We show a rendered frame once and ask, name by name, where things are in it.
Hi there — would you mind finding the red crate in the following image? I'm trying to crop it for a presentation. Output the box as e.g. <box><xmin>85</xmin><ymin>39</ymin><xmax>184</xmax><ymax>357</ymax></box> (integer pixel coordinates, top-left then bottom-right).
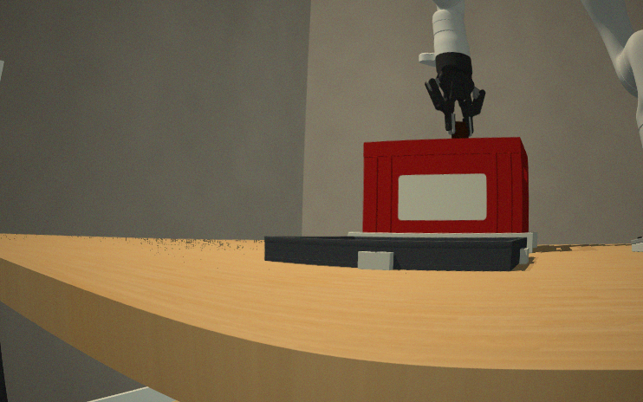
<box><xmin>362</xmin><ymin>138</ymin><xmax>529</xmax><ymax>233</ymax></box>

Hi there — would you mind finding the brown bottle with white label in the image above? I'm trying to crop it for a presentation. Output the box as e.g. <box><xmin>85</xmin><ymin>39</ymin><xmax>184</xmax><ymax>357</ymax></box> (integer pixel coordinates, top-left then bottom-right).
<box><xmin>451</xmin><ymin>121</ymin><xmax>469</xmax><ymax>139</ymax></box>

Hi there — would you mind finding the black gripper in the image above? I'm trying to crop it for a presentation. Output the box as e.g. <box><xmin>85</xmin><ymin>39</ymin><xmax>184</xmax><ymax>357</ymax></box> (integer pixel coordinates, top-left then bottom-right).
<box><xmin>425</xmin><ymin>52</ymin><xmax>485</xmax><ymax>137</ymax></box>

